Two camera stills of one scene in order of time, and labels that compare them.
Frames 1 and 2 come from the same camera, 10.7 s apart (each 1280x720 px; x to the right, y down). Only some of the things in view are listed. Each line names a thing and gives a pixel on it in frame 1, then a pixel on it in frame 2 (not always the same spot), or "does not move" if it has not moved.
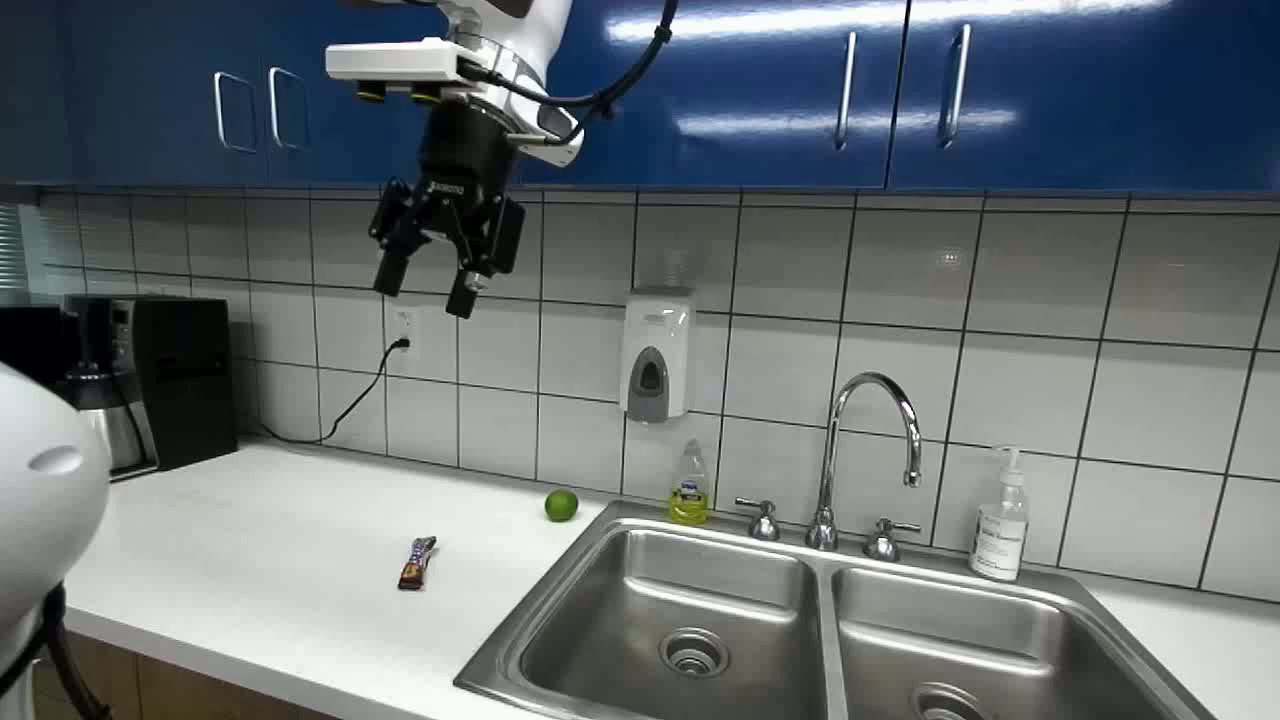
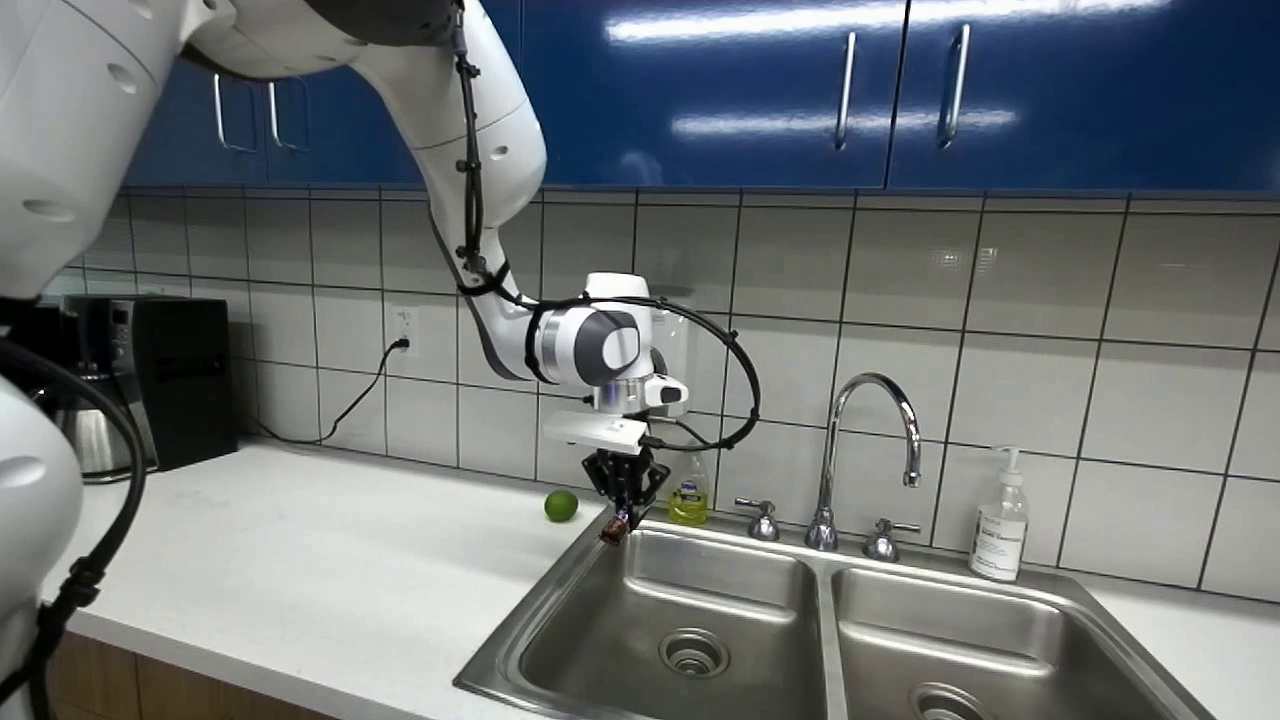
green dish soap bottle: x=689 y=506 does not move
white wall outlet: x=403 y=320 does not move
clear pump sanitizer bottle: x=1003 y=524 does not move
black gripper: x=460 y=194 to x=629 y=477
